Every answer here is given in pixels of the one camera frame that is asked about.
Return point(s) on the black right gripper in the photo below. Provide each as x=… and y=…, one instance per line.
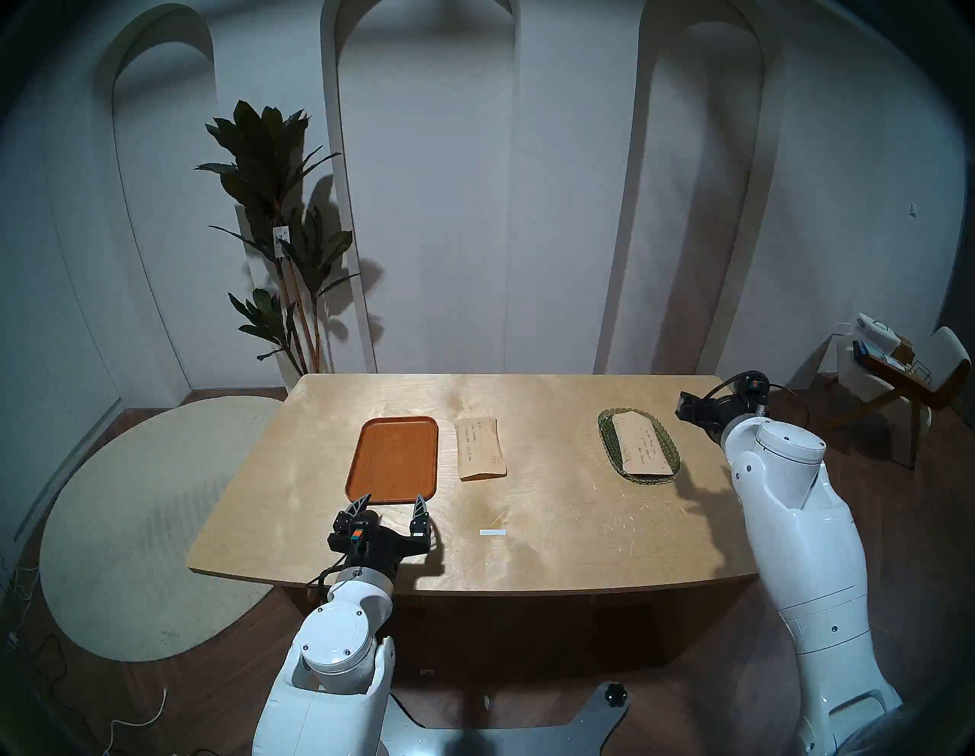
x=716, y=415

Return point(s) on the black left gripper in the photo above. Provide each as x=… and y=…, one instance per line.
x=377, y=545

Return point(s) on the kraft envelope with handwritten address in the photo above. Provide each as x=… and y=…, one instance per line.
x=644, y=446

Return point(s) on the kraft envelope with red stamp box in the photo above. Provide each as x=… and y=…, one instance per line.
x=480, y=450

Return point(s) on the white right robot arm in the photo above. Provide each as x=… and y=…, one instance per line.
x=800, y=533

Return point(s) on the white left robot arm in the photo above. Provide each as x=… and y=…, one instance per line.
x=335, y=655

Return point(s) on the orange wooden tray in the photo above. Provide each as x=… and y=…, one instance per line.
x=392, y=459

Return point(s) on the green glass tray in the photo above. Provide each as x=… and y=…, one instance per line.
x=609, y=446

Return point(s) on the dark wooden table base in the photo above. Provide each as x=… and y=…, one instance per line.
x=533, y=625

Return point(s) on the blue item on armchair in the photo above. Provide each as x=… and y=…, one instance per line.
x=861, y=350

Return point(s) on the white box on armchair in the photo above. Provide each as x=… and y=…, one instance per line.
x=876, y=329

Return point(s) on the white wooden armchair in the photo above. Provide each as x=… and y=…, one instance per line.
x=944, y=354

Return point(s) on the oval beige rug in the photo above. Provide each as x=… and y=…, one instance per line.
x=122, y=533

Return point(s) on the white plant tag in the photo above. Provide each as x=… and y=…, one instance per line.
x=282, y=241

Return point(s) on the black star knob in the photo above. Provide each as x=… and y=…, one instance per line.
x=617, y=694

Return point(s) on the tall dark green plant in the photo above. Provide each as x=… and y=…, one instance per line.
x=263, y=160

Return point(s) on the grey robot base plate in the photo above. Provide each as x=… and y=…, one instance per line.
x=495, y=739

